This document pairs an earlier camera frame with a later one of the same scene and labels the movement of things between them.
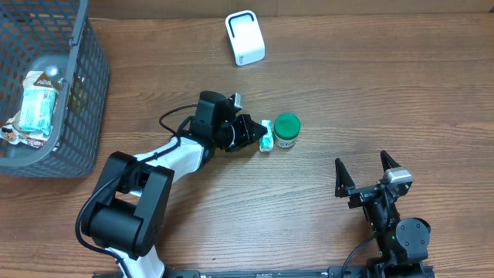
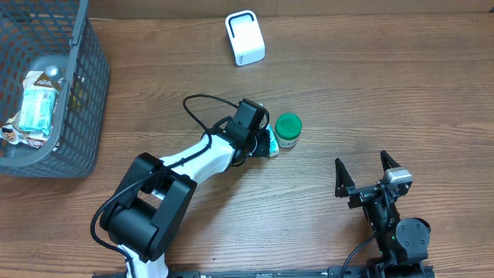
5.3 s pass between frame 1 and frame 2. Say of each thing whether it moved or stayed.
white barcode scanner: stayed
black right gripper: stayed
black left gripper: moved
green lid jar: stayed
